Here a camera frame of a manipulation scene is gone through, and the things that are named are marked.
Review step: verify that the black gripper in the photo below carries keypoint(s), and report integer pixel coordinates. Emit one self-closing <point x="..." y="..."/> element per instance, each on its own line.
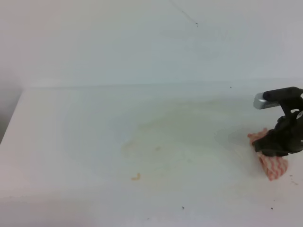
<point x="287" y="135"/>

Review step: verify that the pink white striped rag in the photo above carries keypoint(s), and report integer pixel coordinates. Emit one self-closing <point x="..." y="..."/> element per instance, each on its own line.
<point x="274" y="167"/>

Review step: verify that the brown coffee stain puddle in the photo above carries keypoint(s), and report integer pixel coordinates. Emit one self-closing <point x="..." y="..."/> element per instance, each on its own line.
<point x="138" y="176"/>

